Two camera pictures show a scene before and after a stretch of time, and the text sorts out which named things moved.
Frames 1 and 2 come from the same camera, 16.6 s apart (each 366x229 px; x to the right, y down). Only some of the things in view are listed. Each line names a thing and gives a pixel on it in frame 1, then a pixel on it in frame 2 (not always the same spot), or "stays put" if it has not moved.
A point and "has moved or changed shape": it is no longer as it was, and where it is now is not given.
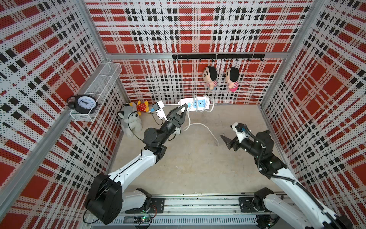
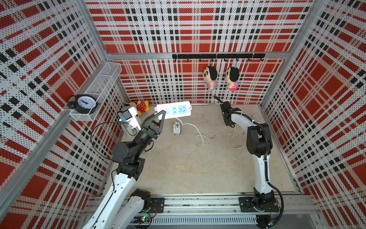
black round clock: [84, 104] stays put
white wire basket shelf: [100, 89] stays put
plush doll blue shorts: [209, 74] stays put
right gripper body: [246, 145] → [228, 122]
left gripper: [173, 112] → [149, 127]
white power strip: [196, 104] → [175, 110]
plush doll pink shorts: [232, 75] stays put
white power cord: [189, 125] has moved or changed shape
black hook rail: [236, 56] stays put
